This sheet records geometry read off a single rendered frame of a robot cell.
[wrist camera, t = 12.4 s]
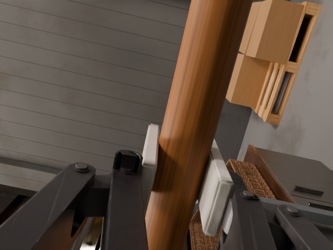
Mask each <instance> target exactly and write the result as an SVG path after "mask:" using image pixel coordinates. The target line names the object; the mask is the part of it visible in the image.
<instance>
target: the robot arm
mask: <svg viewBox="0 0 333 250"><path fill-rule="evenodd" d="M159 134H160V127H159V125H155V124H151V125H149V127H148V131H147V136H146V140H145V145H144V149H143V153H139V152H135V151H131V150H119V151H116V153H115V158H114V163H113V168H112V172H111V173H108V174H96V169H95V168H94V167H93V166H91V165H89V164H85V163H82V162H76V163H72V164H69V165H67V166H66V167H65V168H64V169H63V170H62V171H61V172H59V173H58V174H57V175H56V176H55V177H54V178H53V179H52V180H50V181H49V182H48V183H47V184H46V185H45V186H44V187H43V188H42V189H40V190H39V191H38V192H37V193H36V194H35V195H34V196H33V197H31V198H30V199H29V200H28V201H27V202H26V203H25V204H24V205H23V206H21V207H20V208H19V209H18V210H17V211H16V212H15V213H14V214H12V215H11V216H10V217H9V218H8V219H7V220H6V221H5V222H4V223H2V224H1V225H0V250H69V249H70V248H71V246H72V245H73V243H74V242H75V240H76V238H77V237H78V235H79V234H80V232H81V231H82V229H83V227H84V226H85V224H86V223H87V219H88V217H103V224H102V234H101V243H100V250H149V248H148V239H147V230H146V222H145V217H146V212H147V208H148V204H149V200H150V195H151V191H152V187H153V183H154V178H155V174H156V170H157V161H158V147H159ZM198 203H199V209H200V215H201V222H202V228H203V233H205V235H208V236H212V237H216V236H217V235H219V232H220V228H221V225H222V228H223V230H222V233H221V237H220V240H219V243H218V246H217V249H216V250H219V249H221V250H294V249H296V250H333V245H332V244H331V242H330V241H329V240H328V239H327V238H326V237H325V236H324V235H323V234H322V233H321V232H320V230H319V229H318V228H317V227H316V226H315V225H314V224H313V223H312V222H311V221H310V220H309V219H308V217H307V216H306V215H305V214H304V213H302V212H301V211H300V210H298V209H297V208H296V207H293V206H291V205H285V204H281V205H278V207H277V210H276V212H275V211H273V210H270V209H267V208H265V207H263V205H262V202H261V200H260V198H259V197H258V196H257V195H255V194H254V193H252V192H250V191H248V189H247V187H246V186H245V183H244V182H243V179H242V177H241V176H240V175H238V174H237V173H235V172H231V171H228V169H227V167H226V164H225V162H224V160H223V158H222V155H221V153H220V150H219V148H218V146H217V144H216V141H215V139H214V141H213V144H212V148H211V151H210V155H209V158H208V162H207V165H206V169H205V172H204V176H203V179H202V183H201V186H200V190H199V193H198Z"/></svg>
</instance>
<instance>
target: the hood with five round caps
mask: <svg viewBox="0 0 333 250"><path fill-rule="evenodd" d="M17 201H18V194H13V193H8V192H3V191H0V219H1V218H2V216H4V215H5V214H6V213H7V211H8V210H9V209H10V208H11V207H12V206H13V205H14V204H15V203H16V202H17Z"/></svg>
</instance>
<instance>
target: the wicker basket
mask: <svg viewBox="0 0 333 250"><path fill-rule="evenodd" d="M226 167H227V169H228V171H231V172H232V171H233V172H235V173H237V174H238V175H240V176H241V177H242V179H243V182H244V183H245V186H246V187H247V189H248V191H250V192H252V193H254V194H255V195H257V196H262V197H266V198H271V199H276V200H277V198H276V197H275V195H274V194H273V192H272V191H271V189H270V187H269V186H268V184H267V183H266V181H265V180H264V178H263V176H262V175H261V174H260V172H259V171H258V169H257V168H256V166H255V165H254V164H251V163H247V162H242V161H237V160H233V159H229V160H228V162H227V163H226ZM189 229H190V239H191V248H192V250H216V249H217V246H218V243H219V240H220V237H221V232H222V230H223V228H222V226H221V228H220V232H219V235H218V236H216V237H212V236H208V235H205V233H203V231H202V229H203V228H202V222H201V216H200V209H198V210H197V211H196V213H195V214H194V215H193V217H192V219H191V222H190V225H189Z"/></svg>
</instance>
